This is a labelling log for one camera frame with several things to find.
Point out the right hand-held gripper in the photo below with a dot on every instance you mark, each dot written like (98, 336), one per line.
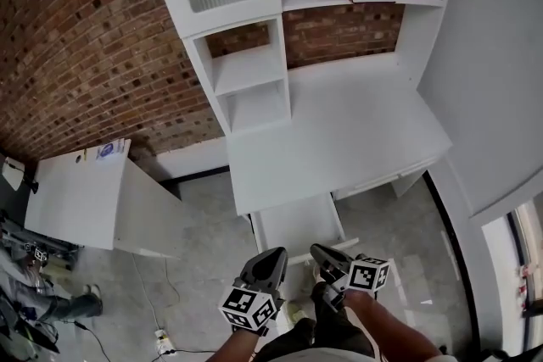
(367, 273)

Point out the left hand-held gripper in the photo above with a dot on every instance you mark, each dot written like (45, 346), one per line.
(263, 271)

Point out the person's right forearm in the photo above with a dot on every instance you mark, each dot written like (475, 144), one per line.
(390, 326)

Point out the person's left forearm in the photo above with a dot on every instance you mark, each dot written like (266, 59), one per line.
(237, 347)

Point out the white desk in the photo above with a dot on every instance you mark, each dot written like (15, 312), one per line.
(339, 131)

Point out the person's right shoe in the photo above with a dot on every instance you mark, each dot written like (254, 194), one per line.
(317, 273)

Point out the person's shoe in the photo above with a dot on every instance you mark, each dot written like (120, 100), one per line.
(317, 273)
(297, 310)

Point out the person's left shoe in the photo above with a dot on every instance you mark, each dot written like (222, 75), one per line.
(297, 310)

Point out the person's dark trousers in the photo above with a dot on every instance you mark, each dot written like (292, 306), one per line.
(322, 330)

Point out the person's white shirt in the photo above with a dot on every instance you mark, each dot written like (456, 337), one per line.
(339, 357)

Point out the white power strip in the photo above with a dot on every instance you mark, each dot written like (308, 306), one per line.
(164, 341)

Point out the white framed window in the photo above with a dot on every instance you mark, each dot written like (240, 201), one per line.
(522, 267)

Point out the white and purple booklet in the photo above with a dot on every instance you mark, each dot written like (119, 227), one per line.
(112, 149)

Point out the plain white side table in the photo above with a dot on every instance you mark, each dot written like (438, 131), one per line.
(76, 203)

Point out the white shade table lamp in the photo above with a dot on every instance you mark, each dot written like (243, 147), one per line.
(12, 174)

